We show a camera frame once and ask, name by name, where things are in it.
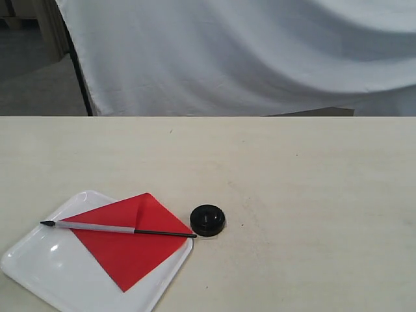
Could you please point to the red flag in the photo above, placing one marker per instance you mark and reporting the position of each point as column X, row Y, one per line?
column 128, row 238

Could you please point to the black round flag base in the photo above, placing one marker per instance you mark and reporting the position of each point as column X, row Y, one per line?
column 207, row 220

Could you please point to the white draped cloth backdrop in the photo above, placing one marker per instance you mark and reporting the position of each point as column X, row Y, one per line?
column 245, row 58

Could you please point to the black backdrop stand pole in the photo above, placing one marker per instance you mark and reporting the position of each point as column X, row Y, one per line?
column 78, row 72

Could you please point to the white square plastic tray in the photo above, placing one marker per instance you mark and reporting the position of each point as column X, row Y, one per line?
column 54, row 265

